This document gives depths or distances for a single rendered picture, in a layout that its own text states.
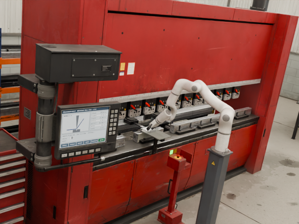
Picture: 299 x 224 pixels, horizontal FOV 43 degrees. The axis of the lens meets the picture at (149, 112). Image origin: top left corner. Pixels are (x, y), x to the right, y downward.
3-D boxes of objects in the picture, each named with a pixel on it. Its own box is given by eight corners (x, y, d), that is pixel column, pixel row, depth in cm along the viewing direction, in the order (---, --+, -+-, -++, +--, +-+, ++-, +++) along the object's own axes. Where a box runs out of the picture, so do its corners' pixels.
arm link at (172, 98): (182, 92, 371) (169, 118, 383) (169, 90, 362) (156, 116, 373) (187, 97, 365) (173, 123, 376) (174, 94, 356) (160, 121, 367)
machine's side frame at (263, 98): (252, 174, 556) (291, 15, 487) (206, 152, 611) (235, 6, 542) (261, 170, 574) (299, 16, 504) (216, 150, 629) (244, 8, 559)
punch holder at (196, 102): (194, 106, 433) (196, 92, 428) (188, 103, 438) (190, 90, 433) (201, 104, 443) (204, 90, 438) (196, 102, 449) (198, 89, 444)
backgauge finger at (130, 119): (139, 130, 390) (140, 125, 388) (123, 122, 407) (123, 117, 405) (147, 128, 398) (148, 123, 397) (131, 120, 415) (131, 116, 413)
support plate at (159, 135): (159, 140, 368) (159, 139, 368) (140, 131, 385) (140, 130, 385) (171, 137, 381) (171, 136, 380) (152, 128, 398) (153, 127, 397)
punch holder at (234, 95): (232, 98, 489) (235, 86, 484) (227, 97, 494) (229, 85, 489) (238, 98, 499) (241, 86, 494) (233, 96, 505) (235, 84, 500)
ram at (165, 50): (82, 108, 320) (90, 11, 296) (77, 105, 325) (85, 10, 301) (260, 82, 529) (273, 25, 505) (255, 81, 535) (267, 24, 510)
